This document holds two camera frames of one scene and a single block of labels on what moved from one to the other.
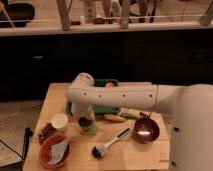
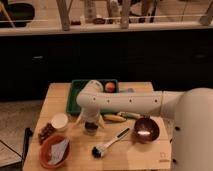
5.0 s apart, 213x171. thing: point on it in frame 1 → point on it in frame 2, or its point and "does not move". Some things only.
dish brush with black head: x=97 y=151 does not move
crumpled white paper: x=57 y=151 does not move
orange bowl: x=46 y=150 does not move
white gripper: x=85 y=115 → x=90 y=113
